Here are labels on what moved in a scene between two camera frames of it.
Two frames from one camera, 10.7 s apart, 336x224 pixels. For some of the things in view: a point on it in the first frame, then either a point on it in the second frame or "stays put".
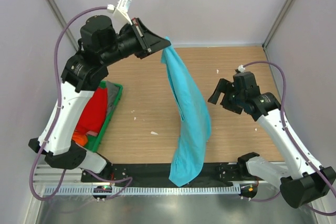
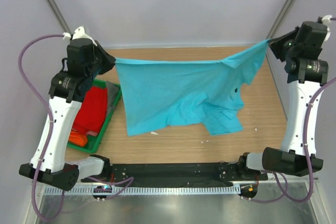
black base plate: (159, 174) stays put
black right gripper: (229, 98) to (284, 44)
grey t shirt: (113, 90) stays put
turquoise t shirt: (195, 130) to (159, 93)
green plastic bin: (93, 141) stays put
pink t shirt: (92, 132) stays put
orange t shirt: (79, 138) stays put
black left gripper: (142, 38) to (105, 59)
